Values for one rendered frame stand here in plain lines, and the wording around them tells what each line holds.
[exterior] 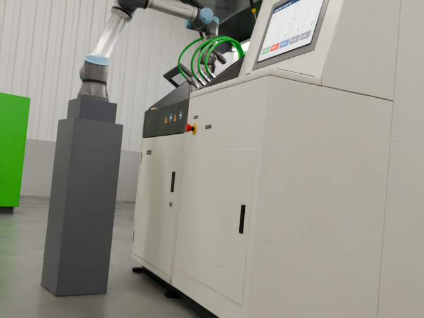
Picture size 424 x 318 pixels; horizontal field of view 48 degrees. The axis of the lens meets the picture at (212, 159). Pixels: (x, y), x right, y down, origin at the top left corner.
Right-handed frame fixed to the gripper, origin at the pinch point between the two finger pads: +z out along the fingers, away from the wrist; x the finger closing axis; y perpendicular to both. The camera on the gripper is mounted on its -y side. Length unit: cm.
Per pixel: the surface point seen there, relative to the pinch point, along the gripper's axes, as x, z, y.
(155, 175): -3, 57, 26
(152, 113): -19.1, 21.5, 25.9
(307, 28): 87, -8, -2
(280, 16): 61, -21, -5
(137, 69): -680, -151, -144
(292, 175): 105, 52, 13
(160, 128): -2.1, 31.0, 25.9
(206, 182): 64, 58, 26
